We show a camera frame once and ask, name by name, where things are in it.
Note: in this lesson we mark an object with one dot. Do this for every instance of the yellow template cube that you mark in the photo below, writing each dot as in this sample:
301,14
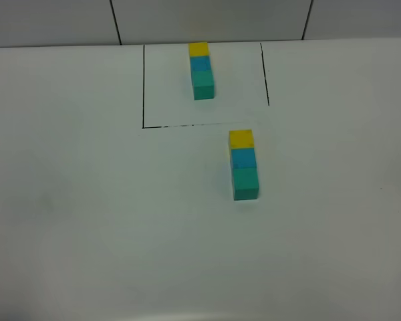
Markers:
198,49

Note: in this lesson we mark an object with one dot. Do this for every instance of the green template cube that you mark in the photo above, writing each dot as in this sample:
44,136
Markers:
203,85

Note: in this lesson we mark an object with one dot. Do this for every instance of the blue template cube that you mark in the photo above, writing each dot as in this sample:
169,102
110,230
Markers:
200,63

